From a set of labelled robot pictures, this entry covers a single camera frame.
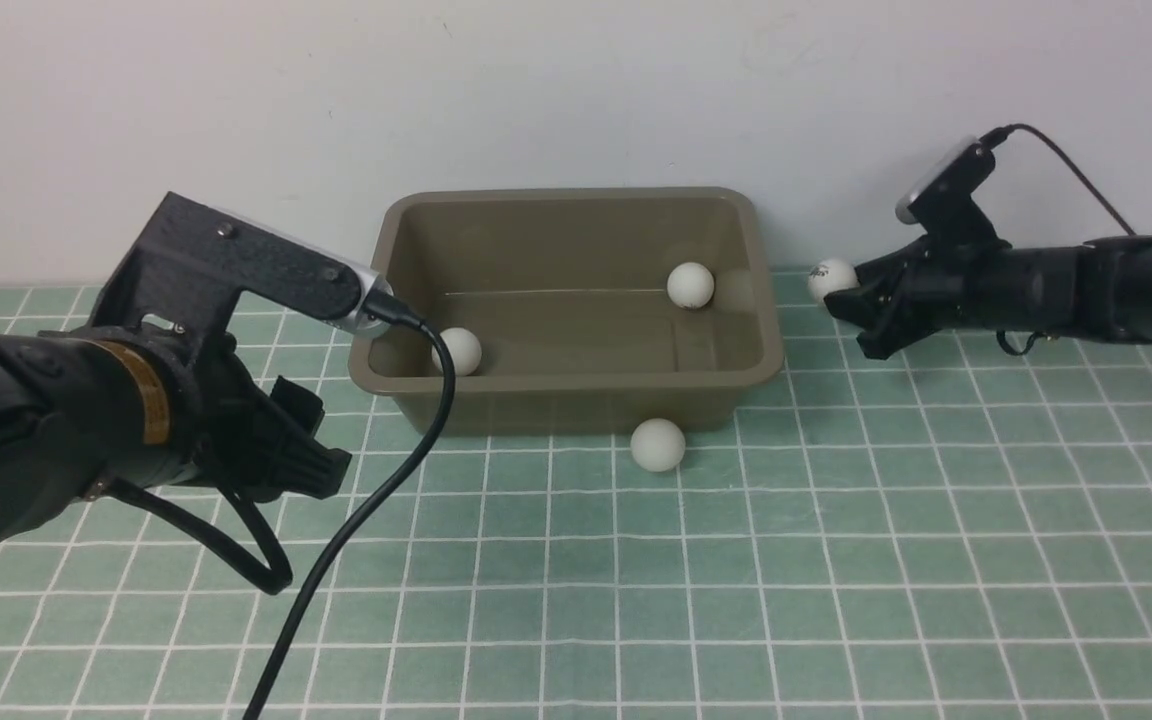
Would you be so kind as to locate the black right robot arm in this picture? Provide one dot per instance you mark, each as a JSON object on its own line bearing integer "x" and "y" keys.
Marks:
{"x": 1099, "y": 291}

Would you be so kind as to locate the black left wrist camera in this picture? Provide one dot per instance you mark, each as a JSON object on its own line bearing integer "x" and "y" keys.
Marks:
{"x": 191, "y": 263}

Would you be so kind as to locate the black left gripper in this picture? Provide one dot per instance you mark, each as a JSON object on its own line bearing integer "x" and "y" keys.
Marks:
{"x": 264, "y": 443}

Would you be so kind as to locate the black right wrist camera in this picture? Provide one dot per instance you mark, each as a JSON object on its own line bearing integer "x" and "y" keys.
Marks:
{"x": 941, "y": 202}

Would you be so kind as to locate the olive green plastic bin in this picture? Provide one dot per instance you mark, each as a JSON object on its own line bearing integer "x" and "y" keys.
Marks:
{"x": 567, "y": 291}

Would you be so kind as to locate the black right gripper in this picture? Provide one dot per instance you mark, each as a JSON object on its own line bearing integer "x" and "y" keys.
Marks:
{"x": 920, "y": 290}

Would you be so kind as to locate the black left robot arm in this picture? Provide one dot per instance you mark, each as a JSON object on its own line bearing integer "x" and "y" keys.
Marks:
{"x": 166, "y": 424}

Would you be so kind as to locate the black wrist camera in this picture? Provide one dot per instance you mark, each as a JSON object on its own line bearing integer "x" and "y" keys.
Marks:
{"x": 191, "y": 263}
{"x": 941, "y": 202}

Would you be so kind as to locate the white ping-pong ball with print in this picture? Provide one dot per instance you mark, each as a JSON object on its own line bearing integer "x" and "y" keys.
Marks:
{"x": 657, "y": 445}

